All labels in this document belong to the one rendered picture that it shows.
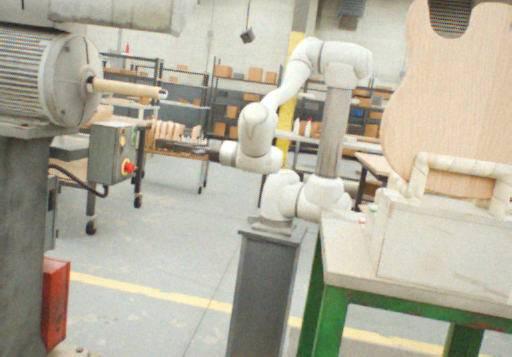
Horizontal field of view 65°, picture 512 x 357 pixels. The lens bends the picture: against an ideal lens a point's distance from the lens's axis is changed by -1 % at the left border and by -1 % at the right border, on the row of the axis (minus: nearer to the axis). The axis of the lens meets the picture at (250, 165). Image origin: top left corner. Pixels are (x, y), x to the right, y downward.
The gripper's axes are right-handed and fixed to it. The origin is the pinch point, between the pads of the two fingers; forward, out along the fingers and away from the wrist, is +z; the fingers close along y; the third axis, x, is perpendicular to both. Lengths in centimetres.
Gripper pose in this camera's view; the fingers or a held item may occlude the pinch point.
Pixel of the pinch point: (166, 143)
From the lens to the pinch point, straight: 146.3
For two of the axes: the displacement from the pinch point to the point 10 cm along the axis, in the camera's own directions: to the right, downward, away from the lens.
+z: -9.8, -1.6, 1.2
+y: 1.4, -1.5, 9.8
